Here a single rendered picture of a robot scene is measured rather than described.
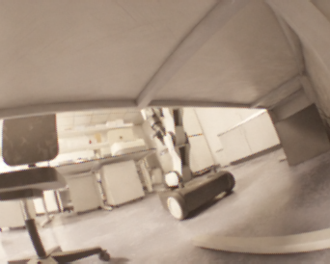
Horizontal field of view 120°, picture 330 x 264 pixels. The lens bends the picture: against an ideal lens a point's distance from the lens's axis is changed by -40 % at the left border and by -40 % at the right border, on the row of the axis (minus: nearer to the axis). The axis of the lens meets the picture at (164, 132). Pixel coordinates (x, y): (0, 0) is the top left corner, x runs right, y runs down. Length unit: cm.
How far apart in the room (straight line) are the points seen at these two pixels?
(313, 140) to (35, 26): 162
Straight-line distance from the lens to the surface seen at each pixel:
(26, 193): 68
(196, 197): 113
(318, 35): 40
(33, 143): 103
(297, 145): 144
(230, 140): 328
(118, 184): 282
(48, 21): 44
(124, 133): 359
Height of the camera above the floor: 35
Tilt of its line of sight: 14 degrees up
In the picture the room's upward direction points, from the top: 19 degrees counter-clockwise
